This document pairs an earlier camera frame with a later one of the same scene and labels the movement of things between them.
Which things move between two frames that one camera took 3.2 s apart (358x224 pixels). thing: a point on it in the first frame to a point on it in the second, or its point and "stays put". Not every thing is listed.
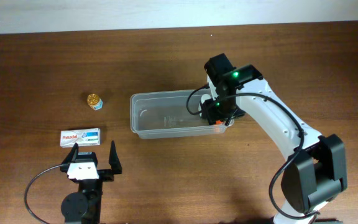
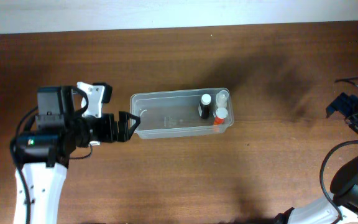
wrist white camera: [82, 170] to [94, 93]
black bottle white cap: [203, 98] stays put
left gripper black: [108, 175] to [123, 134]
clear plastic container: [170, 114] stays put
